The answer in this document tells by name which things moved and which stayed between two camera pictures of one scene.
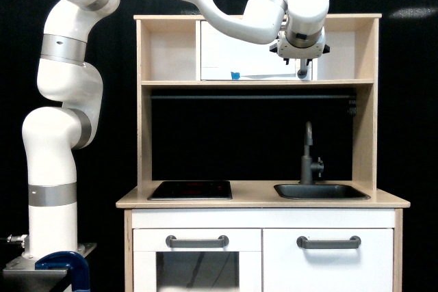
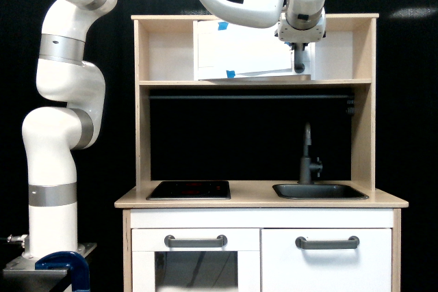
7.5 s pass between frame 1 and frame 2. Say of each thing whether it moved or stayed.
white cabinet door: stayed
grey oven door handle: stayed
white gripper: moved
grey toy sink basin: stayed
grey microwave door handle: moved
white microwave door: moved
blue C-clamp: stayed
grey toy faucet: stayed
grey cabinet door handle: stayed
